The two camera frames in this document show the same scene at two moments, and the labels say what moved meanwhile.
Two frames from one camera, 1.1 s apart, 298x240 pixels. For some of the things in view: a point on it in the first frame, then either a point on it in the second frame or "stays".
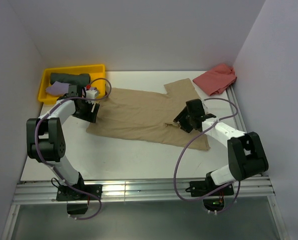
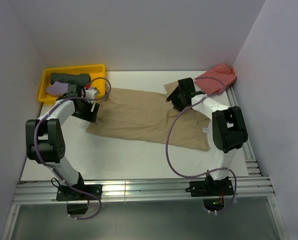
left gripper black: (90, 116) stays
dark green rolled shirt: (81, 79) stays
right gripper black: (181, 117) -> (173, 97)
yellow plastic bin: (97, 72) stays
